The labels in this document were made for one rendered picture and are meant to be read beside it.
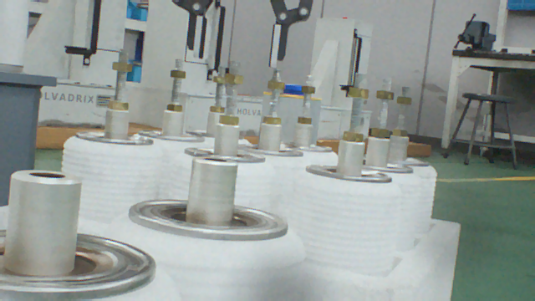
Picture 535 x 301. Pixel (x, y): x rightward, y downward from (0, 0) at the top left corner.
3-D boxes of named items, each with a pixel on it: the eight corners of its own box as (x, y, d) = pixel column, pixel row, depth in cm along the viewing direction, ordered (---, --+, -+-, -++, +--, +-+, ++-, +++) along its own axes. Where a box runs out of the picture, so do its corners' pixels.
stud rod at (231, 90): (219, 141, 67) (228, 59, 66) (223, 140, 68) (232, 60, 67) (229, 142, 66) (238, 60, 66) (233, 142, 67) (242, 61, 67)
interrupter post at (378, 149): (374, 169, 76) (379, 137, 76) (392, 172, 74) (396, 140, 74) (359, 168, 74) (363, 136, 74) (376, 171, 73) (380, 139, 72)
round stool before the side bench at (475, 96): (462, 159, 516) (471, 94, 512) (532, 170, 482) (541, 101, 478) (426, 158, 478) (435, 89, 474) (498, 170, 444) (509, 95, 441)
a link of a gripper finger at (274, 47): (273, 24, 65) (268, 66, 65) (280, 25, 65) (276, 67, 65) (273, 26, 67) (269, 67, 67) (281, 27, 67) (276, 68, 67)
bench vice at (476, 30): (476, 55, 527) (481, 21, 525) (499, 56, 516) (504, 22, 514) (449, 48, 497) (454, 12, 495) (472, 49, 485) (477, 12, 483)
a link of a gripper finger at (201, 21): (207, 18, 67) (202, 59, 68) (200, 17, 67) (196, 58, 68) (204, 16, 65) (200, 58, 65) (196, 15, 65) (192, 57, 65)
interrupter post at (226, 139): (206, 158, 67) (210, 123, 66) (220, 157, 69) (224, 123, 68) (228, 162, 66) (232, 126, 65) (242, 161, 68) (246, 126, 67)
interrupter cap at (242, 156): (167, 155, 65) (168, 147, 65) (211, 153, 72) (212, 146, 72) (239, 167, 62) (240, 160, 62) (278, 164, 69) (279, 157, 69)
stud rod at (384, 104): (382, 152, 73) (391, 78, 73) (372, 151, 74) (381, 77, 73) (383, 152, 74) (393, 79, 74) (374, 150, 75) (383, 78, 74)
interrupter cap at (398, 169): (373, 165, 80) (374, 159, 79) (428, 176, 74) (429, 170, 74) (323, 164, 75) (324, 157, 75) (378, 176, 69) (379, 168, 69)
